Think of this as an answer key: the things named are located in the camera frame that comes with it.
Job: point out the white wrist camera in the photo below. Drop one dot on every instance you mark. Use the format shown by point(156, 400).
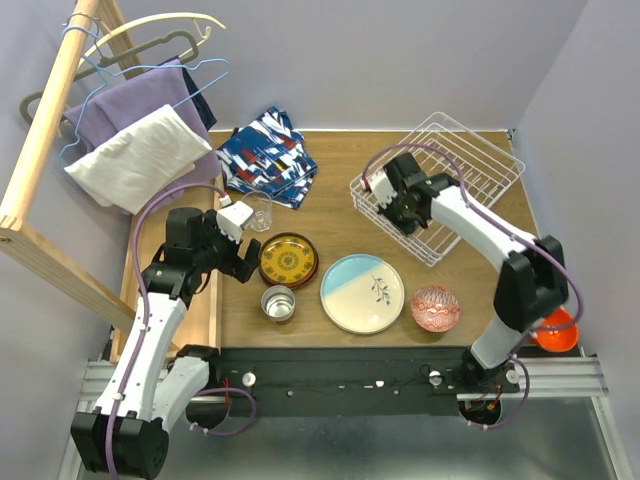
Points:
point(232, 220)
point(380, 186)

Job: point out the aluminium rail frame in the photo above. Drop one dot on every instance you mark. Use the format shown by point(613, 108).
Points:
point(551, 378)

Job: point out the white folded cloth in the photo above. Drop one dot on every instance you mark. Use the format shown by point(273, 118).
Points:
point(157, 151)

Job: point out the white wire dish rack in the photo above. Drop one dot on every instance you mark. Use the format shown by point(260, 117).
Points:
point(448, 153)

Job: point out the dark navy cloth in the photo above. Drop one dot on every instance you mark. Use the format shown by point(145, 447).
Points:
point(202, 107)

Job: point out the light blue wire hanger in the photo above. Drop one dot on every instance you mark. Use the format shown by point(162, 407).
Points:
point(106, 111)

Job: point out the wooden clothes rack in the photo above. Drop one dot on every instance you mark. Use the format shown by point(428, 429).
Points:
point(19, 240)

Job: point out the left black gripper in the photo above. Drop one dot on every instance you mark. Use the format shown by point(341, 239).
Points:
point(239, 261)

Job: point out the yellow patterned lacquer plate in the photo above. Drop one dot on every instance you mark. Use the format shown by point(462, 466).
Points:
point(288, 259)

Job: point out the purple cloth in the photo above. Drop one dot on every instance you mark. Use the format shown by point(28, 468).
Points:
point(142, 137)

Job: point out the blue and cream plate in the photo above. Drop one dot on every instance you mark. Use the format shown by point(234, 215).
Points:
point(362, 294)

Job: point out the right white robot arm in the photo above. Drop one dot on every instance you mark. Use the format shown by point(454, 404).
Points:
point(532, 281)

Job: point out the cream plastic hanger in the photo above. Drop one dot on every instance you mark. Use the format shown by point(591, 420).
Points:
point(114, 35)

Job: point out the orange bowl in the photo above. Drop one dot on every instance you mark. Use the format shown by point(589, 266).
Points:
point(557, 333)

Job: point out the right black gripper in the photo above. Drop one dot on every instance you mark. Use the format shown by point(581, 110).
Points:
point(400, 211)

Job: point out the metal cup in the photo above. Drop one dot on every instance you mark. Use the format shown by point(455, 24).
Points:
point(278, 304)

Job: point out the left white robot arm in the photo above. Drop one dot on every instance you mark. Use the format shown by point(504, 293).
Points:
point(127, 431)

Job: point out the red patterned bowl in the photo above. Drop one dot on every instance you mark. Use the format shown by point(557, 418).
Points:
point(435, 309)

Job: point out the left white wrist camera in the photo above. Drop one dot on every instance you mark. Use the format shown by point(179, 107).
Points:
point(232, 220)

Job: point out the black mounting base plate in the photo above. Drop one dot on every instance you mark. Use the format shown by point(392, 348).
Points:
point(345, 381)

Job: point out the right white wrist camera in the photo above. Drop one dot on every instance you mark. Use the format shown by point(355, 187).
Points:
point(380, 186)

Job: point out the clear drinking glass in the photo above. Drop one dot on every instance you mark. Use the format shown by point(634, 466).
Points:
point(261, 204)

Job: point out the blue patterned cloth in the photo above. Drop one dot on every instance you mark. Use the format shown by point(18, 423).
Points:
point(269, 155)

